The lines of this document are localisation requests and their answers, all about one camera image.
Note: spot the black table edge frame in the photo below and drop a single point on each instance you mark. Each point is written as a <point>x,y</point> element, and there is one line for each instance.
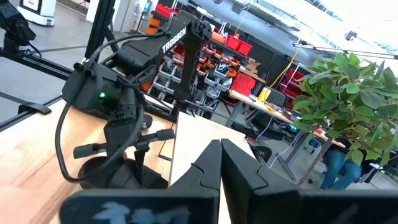
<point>9,122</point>

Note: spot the long ceiling light bar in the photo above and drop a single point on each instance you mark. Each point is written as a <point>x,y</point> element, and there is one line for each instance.
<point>342,50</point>

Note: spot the red shelf unit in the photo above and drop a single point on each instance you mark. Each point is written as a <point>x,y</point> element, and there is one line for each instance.
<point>292,81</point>

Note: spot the long red storage bin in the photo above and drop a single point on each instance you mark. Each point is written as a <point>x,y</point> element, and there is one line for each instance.
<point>164,11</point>

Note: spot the red bin stack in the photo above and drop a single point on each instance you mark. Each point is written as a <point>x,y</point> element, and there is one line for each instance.
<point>244,84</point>

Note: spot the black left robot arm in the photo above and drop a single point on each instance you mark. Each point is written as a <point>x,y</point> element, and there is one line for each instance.
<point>140,56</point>

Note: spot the parts rack with bins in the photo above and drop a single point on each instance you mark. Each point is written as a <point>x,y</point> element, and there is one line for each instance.
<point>214,77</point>

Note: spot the yellow container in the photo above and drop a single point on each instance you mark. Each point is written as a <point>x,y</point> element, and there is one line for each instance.
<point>264,95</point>

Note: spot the black rig frame post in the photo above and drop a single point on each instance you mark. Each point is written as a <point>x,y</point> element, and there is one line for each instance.
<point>99,28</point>

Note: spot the person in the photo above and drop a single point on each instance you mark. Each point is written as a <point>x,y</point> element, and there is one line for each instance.
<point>339,168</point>

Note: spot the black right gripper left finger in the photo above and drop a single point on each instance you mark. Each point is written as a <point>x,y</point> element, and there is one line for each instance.
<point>186,205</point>

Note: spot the wooden desk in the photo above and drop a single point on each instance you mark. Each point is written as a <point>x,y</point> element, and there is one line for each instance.
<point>258,105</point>

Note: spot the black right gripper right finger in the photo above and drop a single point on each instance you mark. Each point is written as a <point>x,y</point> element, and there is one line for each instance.
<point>280,205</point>

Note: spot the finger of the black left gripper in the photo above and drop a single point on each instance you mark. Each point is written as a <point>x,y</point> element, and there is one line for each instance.
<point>140,165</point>

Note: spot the green potted plant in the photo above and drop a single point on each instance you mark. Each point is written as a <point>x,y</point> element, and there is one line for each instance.
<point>351,93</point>

